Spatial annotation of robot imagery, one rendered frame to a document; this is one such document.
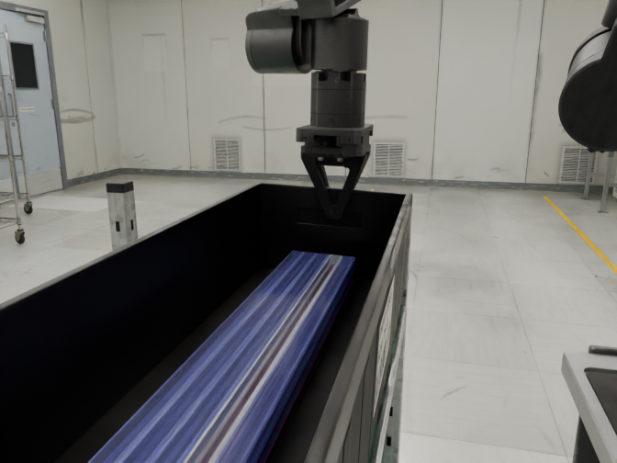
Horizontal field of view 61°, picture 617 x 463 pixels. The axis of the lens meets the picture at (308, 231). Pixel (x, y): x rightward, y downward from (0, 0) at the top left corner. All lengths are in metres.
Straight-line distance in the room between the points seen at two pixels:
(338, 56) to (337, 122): 0.06
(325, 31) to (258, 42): 0.08
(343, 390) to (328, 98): 0.39
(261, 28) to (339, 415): 0.47
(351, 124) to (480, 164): 6.91
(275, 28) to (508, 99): 6.88
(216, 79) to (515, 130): 4.19
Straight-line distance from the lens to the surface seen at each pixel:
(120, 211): 0.84
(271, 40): 0.58
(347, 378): 0.20
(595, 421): 0.37
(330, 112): 0.54
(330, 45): 0.54
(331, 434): 0.17
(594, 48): 0.50
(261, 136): 7.82
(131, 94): 8.69
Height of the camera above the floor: 1.23
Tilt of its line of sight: 15 degrees down
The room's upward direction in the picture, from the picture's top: straight up
